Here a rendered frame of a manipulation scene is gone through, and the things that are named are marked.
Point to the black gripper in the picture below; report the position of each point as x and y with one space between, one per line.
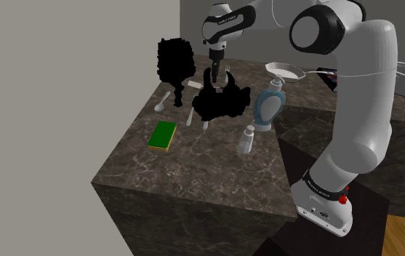
216 56

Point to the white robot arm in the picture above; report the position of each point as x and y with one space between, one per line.
361 106

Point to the silver fork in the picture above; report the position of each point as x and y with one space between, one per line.
227 69

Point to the small white block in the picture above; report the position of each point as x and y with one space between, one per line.
194 84

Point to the black bushy upright object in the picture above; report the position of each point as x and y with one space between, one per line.
174 60

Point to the black spiky lumpy object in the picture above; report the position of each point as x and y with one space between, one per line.
220 102

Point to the white frying pan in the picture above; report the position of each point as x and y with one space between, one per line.
283 72

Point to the blue soap dispenser bottle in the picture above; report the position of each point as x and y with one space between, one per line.
268 108

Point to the silver spoon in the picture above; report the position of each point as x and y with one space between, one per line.
159 106

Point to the small white bottle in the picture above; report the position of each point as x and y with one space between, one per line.
245 141

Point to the green and yellow sponge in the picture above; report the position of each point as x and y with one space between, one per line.
163 134

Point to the dark robot stand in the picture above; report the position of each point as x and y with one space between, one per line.
329 244

